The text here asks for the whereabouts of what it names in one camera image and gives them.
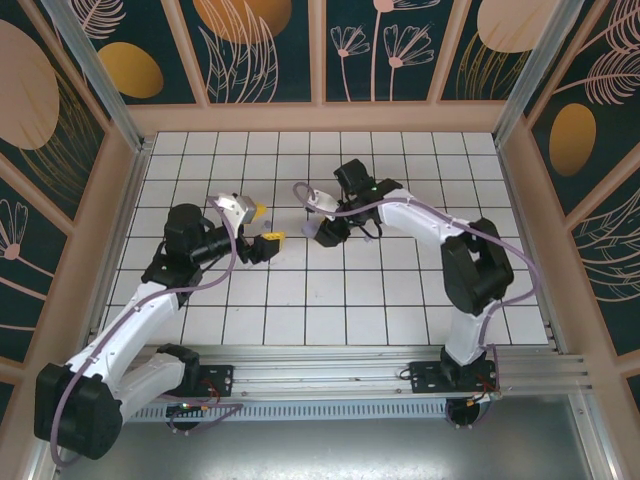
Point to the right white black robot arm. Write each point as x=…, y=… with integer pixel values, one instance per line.
x=425, y=222

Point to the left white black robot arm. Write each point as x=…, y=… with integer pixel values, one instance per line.
x=125, y=330

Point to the small green circuit board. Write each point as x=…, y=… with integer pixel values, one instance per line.
x=187, y=407

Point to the grey metal sheet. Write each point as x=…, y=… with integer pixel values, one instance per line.
x=320, y=450

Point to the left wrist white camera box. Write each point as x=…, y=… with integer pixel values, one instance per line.
x=235, y=207

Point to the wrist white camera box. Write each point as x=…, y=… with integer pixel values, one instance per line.
x=235, y=207
x=322, y=204

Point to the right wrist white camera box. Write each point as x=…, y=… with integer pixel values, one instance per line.
x=322, y=204

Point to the aluminium side rail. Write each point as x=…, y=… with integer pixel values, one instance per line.
x=557, y=340
x=126, y=210

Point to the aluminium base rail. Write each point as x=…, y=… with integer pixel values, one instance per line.
x=320, y=370

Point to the aluminium corner post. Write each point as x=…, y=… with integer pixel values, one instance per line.
x=97, y=77
x=533, y=75

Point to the aluminium frame bar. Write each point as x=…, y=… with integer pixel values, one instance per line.
x=592, y=435

